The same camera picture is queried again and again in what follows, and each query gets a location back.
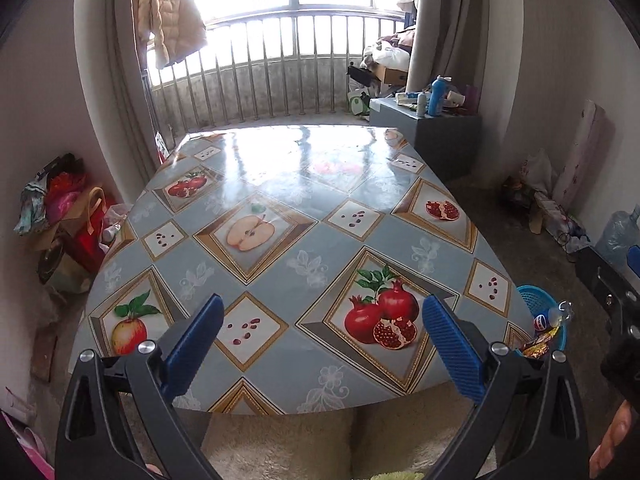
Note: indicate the brown wooden board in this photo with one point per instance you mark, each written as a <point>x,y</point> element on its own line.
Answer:
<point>44,357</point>

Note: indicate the large clear water jug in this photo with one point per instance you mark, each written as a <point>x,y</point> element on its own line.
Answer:
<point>617,235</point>

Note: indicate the black bag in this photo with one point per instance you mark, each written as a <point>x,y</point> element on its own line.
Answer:
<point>362,77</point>

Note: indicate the fruit pattern table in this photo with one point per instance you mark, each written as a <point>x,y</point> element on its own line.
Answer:
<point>310,240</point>

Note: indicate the metal window railing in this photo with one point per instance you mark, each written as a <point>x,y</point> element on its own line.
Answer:
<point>250,85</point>

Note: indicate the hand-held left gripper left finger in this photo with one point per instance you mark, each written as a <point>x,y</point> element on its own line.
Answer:
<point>195,345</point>

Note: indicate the green fluffy cloth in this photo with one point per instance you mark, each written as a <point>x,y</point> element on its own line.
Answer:
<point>395,476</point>

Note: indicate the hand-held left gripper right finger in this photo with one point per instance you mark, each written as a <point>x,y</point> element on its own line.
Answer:
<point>452,350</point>

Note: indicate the cream shaggy rug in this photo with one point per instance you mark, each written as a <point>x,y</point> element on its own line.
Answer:
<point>280,445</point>

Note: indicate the pile of colourful bags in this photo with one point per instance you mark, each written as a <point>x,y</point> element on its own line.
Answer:
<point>45,210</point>

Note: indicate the white green appliance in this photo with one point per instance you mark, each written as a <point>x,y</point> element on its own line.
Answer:
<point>359,102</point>

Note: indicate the red gift bag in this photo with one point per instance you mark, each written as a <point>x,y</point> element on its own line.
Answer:
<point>92,245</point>

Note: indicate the grey cabinet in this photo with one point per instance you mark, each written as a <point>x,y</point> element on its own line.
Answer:
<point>435,145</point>

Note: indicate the pile of floor clutter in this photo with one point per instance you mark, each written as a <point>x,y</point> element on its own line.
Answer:
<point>550,220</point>

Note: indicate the small white bottle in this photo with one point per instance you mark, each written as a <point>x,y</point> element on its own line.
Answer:
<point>422,105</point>

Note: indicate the beige curtain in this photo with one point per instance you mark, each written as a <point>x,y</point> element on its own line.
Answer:
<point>445,20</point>
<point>130,110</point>

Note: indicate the white plastic shopping bag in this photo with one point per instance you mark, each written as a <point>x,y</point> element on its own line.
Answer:
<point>540,172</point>

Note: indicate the pink cup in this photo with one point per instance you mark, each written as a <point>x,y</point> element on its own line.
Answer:
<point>471,96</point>

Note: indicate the person's right hand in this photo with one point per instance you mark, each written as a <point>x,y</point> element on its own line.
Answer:
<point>612,440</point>

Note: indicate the beige puffer coat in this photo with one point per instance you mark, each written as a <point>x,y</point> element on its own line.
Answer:
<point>170,15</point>

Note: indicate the blue bottle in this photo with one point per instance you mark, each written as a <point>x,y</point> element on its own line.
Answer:
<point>436,95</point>

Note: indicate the blue mesh basket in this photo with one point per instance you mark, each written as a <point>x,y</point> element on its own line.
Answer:
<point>530,297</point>

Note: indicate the pink floral long box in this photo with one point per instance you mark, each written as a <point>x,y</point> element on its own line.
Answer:
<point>582,155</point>

